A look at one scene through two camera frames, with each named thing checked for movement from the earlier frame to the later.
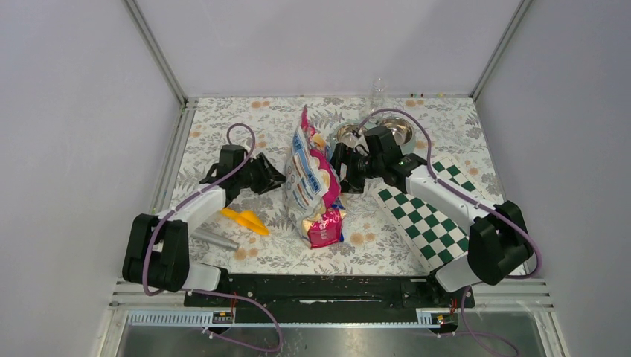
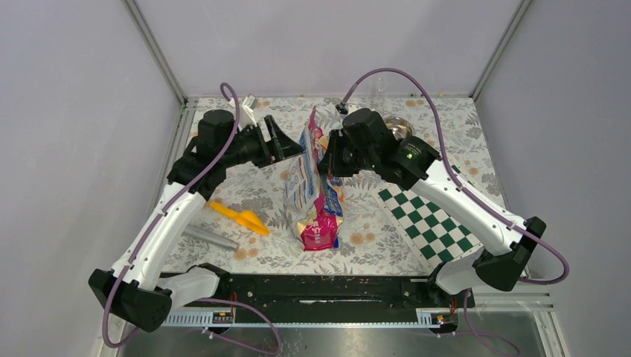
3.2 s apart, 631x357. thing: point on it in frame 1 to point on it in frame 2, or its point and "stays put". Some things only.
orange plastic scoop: x=247 y=219 stays put
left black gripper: x=277 y=178 to x=284 y=146
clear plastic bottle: x=378 y=100 stays put
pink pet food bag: x=312 y=178 stays put
